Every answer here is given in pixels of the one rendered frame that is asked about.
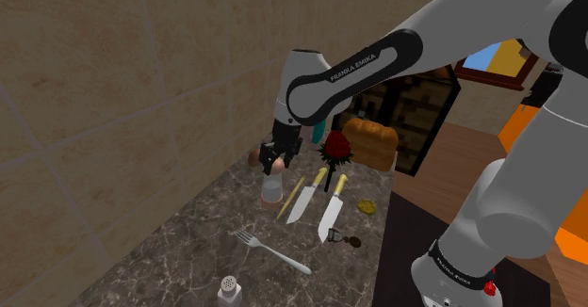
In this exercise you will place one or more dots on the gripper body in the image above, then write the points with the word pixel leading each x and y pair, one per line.
pixel 287 137

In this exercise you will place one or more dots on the dark patterned cabinet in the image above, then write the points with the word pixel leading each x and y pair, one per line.
pixel 422 113

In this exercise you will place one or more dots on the red rose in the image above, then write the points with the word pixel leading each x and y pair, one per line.
pixel 337 147

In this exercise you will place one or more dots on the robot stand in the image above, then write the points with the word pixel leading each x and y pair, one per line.
pixel 409 255

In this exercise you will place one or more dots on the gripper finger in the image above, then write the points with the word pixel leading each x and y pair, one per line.
pixel 288 160
pixel 267 158

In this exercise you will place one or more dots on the yellow-green round cookie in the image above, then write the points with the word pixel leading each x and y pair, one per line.
pixel 367 206

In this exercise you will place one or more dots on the silver fork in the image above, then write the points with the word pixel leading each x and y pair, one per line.
pixel 275 253

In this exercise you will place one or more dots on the brown bread loaf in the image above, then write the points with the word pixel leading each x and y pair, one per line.
pixel 372 144

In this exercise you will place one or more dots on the framed wall picture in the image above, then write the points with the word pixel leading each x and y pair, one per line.
pixel 505 63

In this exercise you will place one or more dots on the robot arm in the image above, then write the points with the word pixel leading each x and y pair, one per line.
pixel 514 168

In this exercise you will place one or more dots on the yellow pencil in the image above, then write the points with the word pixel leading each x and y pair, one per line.
pixel 290 198

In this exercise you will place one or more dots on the teal oblong object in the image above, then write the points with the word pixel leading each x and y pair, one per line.
pixel 318 132

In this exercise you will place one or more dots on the white salt shaker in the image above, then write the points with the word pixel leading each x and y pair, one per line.
pixel 229 291

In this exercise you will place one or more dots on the brown egg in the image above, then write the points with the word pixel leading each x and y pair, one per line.
pixel 253 158

